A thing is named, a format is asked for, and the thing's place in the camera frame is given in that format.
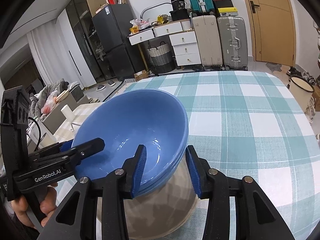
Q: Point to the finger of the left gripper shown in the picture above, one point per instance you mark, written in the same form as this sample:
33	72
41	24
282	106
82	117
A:
66	146
76	154

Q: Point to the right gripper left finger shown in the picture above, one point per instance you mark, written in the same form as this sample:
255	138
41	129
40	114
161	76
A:
76	215

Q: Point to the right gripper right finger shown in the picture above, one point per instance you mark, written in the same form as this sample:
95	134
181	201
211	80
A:
256	216

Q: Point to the blue bowl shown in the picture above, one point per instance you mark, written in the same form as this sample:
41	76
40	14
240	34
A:
162	159
166	133
123	120

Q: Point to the cream plate stack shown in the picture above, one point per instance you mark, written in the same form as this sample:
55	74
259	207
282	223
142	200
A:
162	212

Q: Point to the left hand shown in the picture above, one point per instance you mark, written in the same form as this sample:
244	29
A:
47	206

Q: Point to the beige plaid cloth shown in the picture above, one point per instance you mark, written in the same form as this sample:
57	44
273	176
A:
68	129

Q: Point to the white paper roll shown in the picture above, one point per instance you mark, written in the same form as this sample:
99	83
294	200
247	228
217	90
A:
68	113

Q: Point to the small cardboard box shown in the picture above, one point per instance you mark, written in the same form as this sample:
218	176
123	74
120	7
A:
141	75

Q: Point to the teal plaid tablecloth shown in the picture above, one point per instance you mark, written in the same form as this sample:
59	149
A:
249	124

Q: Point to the woven laundry basket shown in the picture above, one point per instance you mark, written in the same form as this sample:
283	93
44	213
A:
161	58

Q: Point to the black refrigerator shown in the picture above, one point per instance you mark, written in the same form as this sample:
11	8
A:
112	24

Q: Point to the cream trash bin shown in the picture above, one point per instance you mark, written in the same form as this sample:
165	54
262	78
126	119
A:
301	90

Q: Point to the white drawer desk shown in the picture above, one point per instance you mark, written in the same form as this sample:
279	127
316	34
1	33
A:
182	38

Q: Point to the beige suitcase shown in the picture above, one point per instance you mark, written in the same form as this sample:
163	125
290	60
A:
208	39

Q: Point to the silver suitcase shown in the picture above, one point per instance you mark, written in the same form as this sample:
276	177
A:
233	39

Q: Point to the wooden door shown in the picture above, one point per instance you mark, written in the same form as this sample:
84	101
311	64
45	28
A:
273	31

